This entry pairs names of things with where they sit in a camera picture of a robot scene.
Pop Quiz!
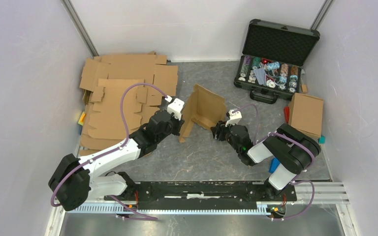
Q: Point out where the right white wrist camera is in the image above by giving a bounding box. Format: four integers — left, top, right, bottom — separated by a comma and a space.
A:
225, 109, 242, 127

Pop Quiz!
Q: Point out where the stack of flat cardboard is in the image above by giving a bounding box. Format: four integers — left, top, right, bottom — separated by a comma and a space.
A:
79, 52, 178, 156

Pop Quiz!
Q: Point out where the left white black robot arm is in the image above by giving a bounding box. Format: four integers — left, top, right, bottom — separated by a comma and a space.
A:
48, 110, 184, 211

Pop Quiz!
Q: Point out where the cardboard box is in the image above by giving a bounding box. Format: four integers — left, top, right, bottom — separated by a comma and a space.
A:
178, 84, 227, 143
288, 93, 323, 139

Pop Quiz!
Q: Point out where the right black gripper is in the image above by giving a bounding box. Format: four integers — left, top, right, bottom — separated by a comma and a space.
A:
210, 119, 241, 154

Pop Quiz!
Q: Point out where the orange yellow block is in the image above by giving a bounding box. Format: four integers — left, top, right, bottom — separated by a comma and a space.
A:
77, 112, 86, 126

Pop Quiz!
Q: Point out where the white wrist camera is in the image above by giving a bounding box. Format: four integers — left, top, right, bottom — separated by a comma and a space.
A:
225, 109, 242, 127
167, 98, 185, 120

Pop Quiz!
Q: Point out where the small brown wooden block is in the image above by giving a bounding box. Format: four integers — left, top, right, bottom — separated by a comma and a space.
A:
301, 84, 308, 94

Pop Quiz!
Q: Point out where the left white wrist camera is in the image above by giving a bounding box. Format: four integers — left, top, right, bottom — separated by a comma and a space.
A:
167, 98, 185, 120

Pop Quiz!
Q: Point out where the teal cube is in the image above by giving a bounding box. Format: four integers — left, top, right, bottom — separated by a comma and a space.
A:
318, 135, 326, 145

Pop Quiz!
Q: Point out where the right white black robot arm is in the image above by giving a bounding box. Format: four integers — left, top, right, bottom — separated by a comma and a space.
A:
211, 121, 321, 201

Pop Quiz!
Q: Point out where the red object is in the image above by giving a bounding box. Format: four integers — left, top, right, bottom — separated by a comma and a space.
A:
283, 106, 290, 123

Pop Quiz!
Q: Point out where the blue block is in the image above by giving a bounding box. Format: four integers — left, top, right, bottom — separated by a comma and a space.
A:
269, 158, 280, 174

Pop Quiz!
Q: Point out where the black poker chip case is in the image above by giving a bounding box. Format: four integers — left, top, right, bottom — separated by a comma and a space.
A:
233, 19, 320, 104

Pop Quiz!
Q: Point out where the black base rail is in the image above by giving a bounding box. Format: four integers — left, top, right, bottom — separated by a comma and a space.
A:
117, 181, 297, 210

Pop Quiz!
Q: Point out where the folded cardboard box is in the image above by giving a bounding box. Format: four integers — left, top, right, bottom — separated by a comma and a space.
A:
288, 93, 323, 139

